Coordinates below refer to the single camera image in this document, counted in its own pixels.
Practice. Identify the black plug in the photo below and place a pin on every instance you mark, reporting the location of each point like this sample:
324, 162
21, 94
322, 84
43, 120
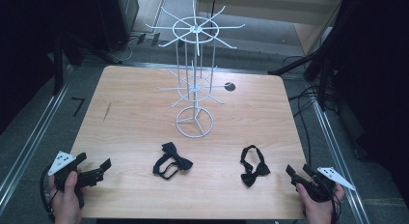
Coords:
155, 39
141, 39

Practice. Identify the light wooden platform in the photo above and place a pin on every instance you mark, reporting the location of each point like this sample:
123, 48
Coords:
267, 8

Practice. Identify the person's left hand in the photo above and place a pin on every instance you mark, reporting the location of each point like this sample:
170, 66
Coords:
66, 201

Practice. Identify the dark cabinet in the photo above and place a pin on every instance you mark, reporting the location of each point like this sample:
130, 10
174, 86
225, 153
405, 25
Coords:
117, 19

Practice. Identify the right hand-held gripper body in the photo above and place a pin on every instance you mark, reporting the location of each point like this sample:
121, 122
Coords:
321, 188

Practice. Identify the black metal stand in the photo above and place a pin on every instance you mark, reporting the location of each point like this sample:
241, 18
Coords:
59, 61
308, 61

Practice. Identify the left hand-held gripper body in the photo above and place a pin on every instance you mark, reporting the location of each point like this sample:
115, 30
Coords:
61, 161

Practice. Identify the black bow tie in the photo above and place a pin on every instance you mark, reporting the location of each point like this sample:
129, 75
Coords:
254, 167
173, 160

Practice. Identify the person's right hand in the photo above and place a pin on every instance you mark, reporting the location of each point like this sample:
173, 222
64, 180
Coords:
316, 211

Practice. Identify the aluminium floor rail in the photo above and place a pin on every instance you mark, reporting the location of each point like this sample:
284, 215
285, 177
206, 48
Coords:
337, 153
30, 143

